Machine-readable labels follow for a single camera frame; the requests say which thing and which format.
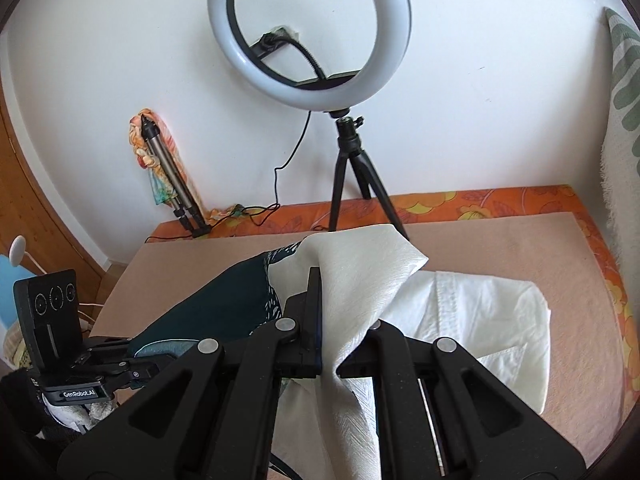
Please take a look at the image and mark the orange floral bedsheet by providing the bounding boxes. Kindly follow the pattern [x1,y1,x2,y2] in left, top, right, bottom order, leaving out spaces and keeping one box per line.
[145,185,631,361]

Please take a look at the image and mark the beige blanket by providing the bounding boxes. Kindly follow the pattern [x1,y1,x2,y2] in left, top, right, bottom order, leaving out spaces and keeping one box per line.
[95,211,626,471]

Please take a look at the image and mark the folded tripod with colourful scarf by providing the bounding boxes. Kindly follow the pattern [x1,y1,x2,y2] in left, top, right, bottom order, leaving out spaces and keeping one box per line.
[129,106,206,221]

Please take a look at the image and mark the folded metal tripod stand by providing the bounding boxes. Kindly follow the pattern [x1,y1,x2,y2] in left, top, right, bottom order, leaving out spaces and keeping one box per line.
[140,115,211,238]

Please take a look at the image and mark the white garment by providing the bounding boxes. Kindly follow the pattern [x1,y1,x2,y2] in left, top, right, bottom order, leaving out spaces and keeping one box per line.
[270,224,431,480]

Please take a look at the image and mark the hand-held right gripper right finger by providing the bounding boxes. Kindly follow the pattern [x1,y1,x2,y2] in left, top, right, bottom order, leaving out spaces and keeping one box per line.
[336,321,586,480]

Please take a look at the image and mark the dark green printed cloth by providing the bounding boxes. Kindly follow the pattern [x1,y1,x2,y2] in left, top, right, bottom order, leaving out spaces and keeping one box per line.
[127,245,306,361]

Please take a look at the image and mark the folded white clothes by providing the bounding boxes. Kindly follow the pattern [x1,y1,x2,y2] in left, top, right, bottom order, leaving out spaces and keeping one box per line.
[370,270,552,416]

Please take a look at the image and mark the woven basket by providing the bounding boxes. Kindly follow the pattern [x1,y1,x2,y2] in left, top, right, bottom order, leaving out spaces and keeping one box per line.
[5,330,32,368]

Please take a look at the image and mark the white ring light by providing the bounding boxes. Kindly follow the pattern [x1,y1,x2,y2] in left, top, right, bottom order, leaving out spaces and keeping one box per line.
[207,0,414,113]

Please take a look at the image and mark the light blue box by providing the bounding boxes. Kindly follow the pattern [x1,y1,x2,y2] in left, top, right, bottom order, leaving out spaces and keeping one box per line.
[0,255,38,331]

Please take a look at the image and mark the black ring light cable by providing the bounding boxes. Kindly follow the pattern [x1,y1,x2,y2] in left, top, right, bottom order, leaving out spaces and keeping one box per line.
[247,110,313,228]

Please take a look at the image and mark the black tripod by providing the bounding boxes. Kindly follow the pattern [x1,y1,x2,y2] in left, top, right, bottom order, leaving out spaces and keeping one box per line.
[327,109,411,241]

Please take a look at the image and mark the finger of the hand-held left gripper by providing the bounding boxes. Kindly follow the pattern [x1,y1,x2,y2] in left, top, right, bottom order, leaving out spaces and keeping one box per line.
[82,337,133,358]
[75,354,176,392]

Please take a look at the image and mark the wooden door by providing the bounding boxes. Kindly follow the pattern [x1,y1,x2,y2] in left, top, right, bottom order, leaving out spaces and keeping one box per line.
[0,77,118,291]

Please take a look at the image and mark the green striped pillow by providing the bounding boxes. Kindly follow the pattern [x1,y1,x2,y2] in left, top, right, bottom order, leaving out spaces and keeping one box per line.
[600,6,640,261]

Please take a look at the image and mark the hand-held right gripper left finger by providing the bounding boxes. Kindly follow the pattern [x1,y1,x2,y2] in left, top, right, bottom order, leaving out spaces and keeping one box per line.
[57,266,325,480]

